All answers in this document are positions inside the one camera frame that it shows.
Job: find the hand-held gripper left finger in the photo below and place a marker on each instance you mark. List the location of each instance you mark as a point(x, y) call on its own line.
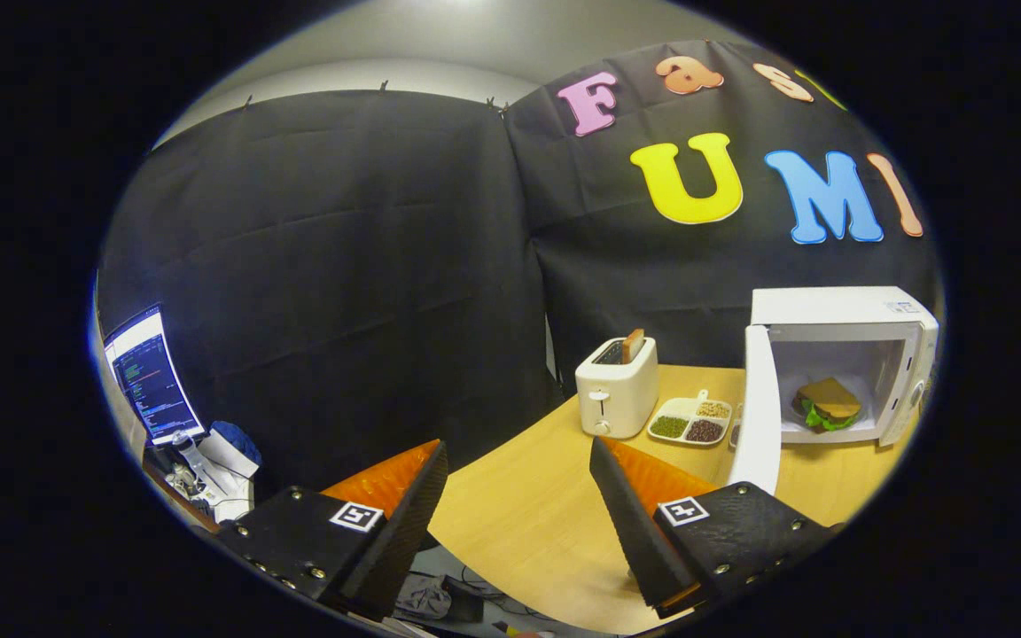
point(404, 532)

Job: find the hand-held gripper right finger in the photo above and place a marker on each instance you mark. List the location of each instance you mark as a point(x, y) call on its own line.
point(630, 532)

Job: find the sandwich with green lettuce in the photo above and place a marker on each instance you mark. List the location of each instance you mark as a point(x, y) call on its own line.
point(830, 399)

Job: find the white microwave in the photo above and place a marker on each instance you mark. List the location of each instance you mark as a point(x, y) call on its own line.
point(830, 306)

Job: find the divided white dish with beans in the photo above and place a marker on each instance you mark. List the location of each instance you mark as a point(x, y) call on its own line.
point(688, 412)

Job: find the white toaster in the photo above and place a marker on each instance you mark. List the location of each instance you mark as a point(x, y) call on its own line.
point(617, 399)

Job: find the brown toast slice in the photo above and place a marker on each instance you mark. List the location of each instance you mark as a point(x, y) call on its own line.
point(633, 344)

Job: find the white and blue device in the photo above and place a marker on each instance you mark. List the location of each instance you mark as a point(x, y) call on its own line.
point(227, 456)

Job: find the computer monitor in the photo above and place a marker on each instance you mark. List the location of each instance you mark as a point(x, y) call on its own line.
point(151, 381)

